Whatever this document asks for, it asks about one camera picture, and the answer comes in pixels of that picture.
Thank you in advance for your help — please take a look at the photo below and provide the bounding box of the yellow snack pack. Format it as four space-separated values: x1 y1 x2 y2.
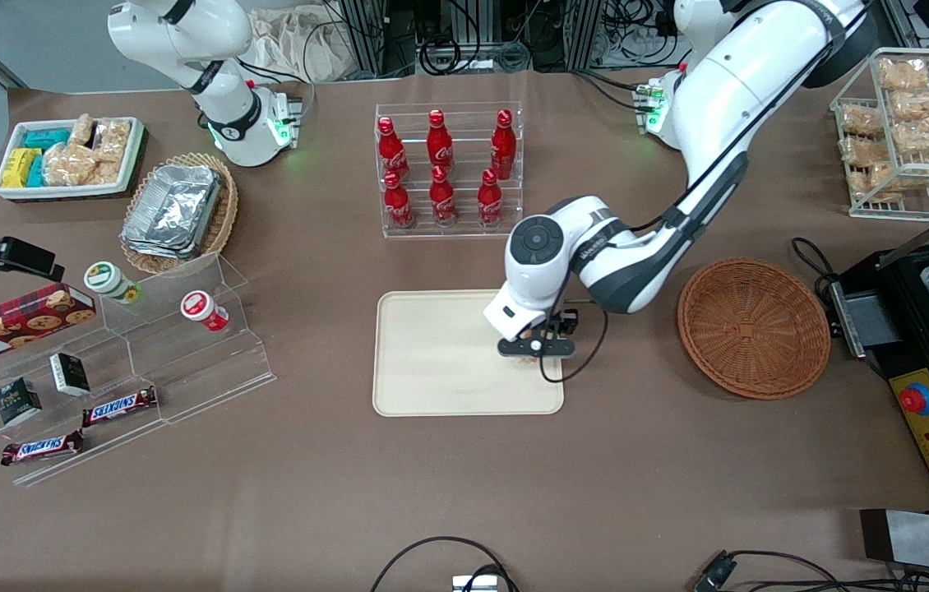
1 148 43 189

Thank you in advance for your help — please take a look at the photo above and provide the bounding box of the coiled black cable bundle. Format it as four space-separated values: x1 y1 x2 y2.
418 35 533 76

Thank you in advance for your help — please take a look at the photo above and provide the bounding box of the red-lidded yogurt cup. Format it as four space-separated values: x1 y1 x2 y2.
180 289 229 332

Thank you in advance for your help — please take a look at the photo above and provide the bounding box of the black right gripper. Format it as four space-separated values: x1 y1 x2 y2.
0 204 65 283

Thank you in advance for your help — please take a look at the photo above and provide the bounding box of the stack of foil trays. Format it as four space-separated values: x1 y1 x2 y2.
121 164 224 261

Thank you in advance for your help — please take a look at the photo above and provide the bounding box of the round brown wicker basket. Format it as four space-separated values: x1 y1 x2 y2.
677 259 832 401

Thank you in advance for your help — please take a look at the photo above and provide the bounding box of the aluminium frame post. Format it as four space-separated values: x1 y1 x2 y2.
562 0 607 72
331 0 390 80

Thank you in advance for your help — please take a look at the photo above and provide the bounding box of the small black box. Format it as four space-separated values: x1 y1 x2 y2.
0 377 44 427
49 352 92 398

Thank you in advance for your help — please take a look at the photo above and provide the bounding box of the oval tan wicker basket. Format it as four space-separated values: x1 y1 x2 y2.
120 152 239 275

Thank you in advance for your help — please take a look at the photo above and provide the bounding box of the beige plastic serving tray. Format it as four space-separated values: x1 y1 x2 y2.
372 289 565 418

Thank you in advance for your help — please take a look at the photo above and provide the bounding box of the clear acrylic bottle rack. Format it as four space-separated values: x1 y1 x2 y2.
375 102 524 240

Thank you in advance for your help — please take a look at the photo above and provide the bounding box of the clear acrylic stepped shelf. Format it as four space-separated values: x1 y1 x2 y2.
0 253 277 488

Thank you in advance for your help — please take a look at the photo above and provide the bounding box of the black plug with cable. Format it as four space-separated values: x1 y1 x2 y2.
693 548 929 592

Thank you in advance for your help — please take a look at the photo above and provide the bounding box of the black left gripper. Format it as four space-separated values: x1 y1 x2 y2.
497 316 577 359

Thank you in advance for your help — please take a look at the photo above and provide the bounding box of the white rectangular snack bin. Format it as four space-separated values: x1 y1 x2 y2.
0 117 146 201

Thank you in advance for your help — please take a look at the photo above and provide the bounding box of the brown chocolate bar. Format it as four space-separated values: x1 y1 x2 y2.
81 386 159 428
0 429 86 467

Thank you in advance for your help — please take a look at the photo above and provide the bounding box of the black machine power cable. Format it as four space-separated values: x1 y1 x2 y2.
790 236 842 307

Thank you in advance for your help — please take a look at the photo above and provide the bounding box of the grey metal plate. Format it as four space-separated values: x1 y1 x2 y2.
858 507 929 577

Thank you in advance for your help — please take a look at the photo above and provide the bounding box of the green-lidded yogurt cup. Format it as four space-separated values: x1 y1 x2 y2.
84 261 141 306

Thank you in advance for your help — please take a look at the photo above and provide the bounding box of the beige cloth bag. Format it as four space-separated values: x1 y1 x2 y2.
249 7 360 84

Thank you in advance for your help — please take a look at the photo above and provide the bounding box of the red tartan cookie box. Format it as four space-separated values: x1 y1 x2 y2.
0 283 98 368

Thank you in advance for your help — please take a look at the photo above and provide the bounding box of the black looped cable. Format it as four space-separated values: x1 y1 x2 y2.
369 536 520 592

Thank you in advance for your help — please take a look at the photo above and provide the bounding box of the red cola bottle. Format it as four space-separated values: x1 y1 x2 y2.
377 116 411 181
427 109 455 170
382 170 417 232
429 165 459 228
490 109 518 181
477 169 505 229

